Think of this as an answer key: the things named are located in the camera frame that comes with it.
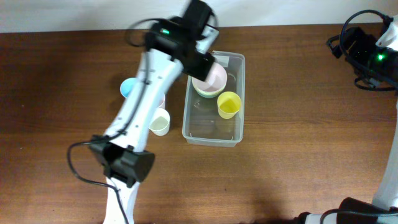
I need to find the pink plastic bowl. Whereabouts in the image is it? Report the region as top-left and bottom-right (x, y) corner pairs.
(192, 63), (227, 92)

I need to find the yellow plastic bowl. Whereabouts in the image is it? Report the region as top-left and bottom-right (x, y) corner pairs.
(195, 88), (223, 95)

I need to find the green plastic bowl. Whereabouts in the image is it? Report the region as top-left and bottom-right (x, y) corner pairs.
(198, 93), (219, 98)

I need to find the pink plastic cup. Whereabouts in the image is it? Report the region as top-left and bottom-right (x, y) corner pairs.
(158, 94), (165, 109)

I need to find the yellow plastic cup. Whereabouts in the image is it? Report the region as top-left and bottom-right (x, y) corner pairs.
(217, 91), (242, 119)

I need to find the blue plastic cup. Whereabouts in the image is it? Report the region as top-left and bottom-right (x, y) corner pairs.
(119, 78), (137, 98)

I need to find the white plastic cup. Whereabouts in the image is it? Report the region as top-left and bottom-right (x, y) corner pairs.
(149, 108), (170, 136)

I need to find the white plastic bowl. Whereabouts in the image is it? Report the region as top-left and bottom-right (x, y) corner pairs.
(193, 78), (226, 94)

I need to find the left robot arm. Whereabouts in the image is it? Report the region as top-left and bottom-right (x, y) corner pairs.
(89, 1), (219, 223)

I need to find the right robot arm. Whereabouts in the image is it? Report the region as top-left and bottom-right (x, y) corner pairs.
(293, 9), (397, 224)

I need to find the clear plastic container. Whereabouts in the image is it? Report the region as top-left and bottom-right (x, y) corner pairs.
(182, 51), (246, 147)

